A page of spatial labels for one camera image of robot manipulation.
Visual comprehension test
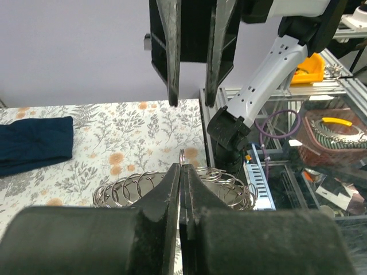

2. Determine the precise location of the yellow plastic bin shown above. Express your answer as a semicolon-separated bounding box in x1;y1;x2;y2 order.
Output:
291;53;325;84

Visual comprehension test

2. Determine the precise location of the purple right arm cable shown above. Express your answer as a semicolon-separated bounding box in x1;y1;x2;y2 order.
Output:
254;109;301;175

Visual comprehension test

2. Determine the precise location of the woven basket with rings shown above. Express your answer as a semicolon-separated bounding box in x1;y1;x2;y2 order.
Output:
296;108;366;167

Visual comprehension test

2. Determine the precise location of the dark blue folded cloth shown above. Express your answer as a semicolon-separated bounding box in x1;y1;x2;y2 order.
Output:
1;116;74;176

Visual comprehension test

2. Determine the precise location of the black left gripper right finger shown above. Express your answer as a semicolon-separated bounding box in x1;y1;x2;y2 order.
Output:
179;165;356;274

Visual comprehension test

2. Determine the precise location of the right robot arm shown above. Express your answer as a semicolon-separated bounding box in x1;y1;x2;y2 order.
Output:
149;0;347;174

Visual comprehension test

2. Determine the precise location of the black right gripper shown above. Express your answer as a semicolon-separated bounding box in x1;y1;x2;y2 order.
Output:
149;0;241;107

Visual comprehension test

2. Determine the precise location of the large metal keyring disc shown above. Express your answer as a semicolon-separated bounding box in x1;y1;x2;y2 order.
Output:
92;148;259;211

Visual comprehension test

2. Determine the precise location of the white slotted cable duct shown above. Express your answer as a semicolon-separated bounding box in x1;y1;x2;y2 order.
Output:
244;144;276;210

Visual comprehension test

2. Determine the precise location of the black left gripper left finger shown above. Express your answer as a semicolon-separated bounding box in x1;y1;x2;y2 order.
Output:
1;163;181;274

